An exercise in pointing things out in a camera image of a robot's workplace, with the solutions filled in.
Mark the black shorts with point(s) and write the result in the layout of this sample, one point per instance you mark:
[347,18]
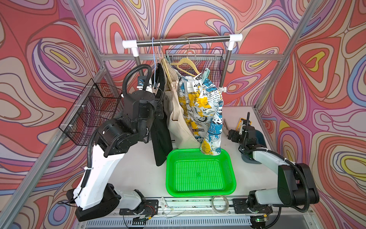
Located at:
[160,135]

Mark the pink clothespin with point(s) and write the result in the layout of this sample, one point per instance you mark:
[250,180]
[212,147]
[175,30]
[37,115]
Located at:
[155,88]

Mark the light blue wire hanger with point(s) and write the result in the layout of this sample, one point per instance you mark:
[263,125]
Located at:
[155,64]

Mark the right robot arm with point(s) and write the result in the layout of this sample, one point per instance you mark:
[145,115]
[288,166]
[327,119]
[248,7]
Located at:
[296,187]

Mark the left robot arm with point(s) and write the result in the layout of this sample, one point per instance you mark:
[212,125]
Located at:
[95,197]

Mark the printed white blue yellow shorts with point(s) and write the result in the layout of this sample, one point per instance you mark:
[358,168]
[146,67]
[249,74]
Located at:
[202,104]

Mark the beige shorts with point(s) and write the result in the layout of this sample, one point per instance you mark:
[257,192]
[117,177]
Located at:
[176,124]

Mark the green clothespin on printed shorts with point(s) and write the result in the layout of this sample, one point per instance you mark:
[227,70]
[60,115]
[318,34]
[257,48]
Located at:
[206,74]

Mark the yellow hanger front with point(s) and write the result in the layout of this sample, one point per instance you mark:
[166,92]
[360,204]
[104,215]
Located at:
[186,62]

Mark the yellow calculator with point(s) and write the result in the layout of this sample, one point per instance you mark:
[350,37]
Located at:
[243,124]

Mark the green plastic basket tray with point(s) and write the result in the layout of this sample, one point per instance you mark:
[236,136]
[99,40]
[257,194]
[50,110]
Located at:
[190,173]

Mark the dark teal clothespin bin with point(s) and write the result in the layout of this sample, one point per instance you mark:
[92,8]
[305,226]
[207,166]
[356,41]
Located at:
[252,139]

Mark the clothes rack with steel bar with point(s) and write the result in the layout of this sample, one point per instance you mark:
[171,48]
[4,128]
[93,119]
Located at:
[232,39]

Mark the clear tape roll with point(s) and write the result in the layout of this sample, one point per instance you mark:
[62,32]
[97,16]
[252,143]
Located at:
[220,204]

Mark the black wire basket back wall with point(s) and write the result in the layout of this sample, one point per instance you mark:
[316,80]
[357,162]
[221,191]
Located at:
[203,58]

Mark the black wire basket wall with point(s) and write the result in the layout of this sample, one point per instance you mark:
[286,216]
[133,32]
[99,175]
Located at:
[203,58]
[96,104]

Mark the black wire basket left wall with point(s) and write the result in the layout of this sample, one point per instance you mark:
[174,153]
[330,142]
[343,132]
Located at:
[96,104]

